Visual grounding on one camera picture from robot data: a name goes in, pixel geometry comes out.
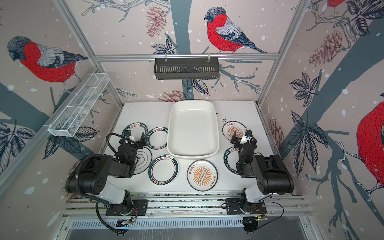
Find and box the small orange sunburst plate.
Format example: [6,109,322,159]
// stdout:
[222,121,246,140]

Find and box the green red rim plate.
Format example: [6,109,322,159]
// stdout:
[148,155,179,186]

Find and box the large orange sunburst plate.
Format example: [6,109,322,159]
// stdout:
[187,160,218,192]

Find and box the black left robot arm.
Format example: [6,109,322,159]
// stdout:
[65,133,147,205]

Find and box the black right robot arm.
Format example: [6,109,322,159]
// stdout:
[231,129,294,204]

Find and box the green rim plate beside bin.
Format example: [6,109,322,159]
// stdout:
[146,127,168,150]

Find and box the white plastic bin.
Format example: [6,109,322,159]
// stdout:
[167,100,220,160]

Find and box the white plate black flower outline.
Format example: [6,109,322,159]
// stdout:
[134,147,153,175]

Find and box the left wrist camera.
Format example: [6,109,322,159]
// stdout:
[124,135,136,142]

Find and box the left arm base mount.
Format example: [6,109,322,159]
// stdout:
[106,200,148,217]

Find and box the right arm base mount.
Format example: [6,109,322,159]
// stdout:
[224,198,267,215]

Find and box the white mesh wall shelf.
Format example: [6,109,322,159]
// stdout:
[48,73,110,137]

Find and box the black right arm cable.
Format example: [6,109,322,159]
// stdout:
[220,200,285,234]

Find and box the aluminium front rail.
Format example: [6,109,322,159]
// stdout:
[61,191,313,219]

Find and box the black hanging wire basket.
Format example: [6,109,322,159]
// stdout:
[154,58,220,80]

